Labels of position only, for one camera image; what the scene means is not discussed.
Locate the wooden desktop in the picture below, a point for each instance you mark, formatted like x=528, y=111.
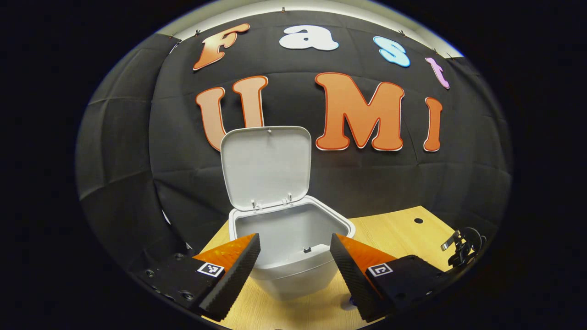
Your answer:
x=394, y=233

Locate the white desktop garbage bin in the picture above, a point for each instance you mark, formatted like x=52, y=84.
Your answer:
x=266, y=165

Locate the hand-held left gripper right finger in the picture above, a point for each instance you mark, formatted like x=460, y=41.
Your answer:
x=351, y=279

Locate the black backdrop cloth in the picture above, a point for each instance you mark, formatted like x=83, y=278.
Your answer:
x=367, y=183

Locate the blue pop can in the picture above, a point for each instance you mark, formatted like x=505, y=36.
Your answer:
x=352, y=301

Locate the black clamp with metal lever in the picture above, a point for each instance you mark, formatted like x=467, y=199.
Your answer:
x=467, y=247

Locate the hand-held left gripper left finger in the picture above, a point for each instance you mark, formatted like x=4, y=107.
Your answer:
x=238, y=275

